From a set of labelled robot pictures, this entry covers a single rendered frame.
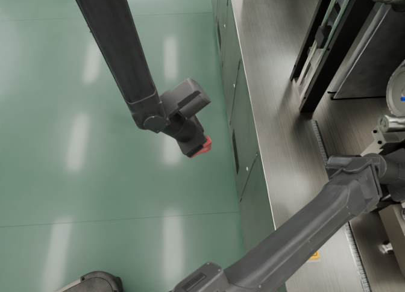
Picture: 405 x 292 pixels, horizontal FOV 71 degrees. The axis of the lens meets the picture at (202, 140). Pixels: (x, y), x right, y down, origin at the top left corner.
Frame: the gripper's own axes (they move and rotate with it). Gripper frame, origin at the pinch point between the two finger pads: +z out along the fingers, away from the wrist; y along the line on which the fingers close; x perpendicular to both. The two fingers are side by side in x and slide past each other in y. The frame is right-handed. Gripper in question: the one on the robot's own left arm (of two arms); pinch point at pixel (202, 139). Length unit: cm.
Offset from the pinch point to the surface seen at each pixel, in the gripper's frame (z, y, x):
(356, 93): 39, 0, -46
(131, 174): 79, 53, 73
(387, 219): 20.3, -37.5, -25.3
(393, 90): 14.4, -13.2, -45.3
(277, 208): 19.2, -21.7, -4.1
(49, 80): 63, 158, 101
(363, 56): 22, 2, -49
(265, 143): 23.3, -2.3, -11.4
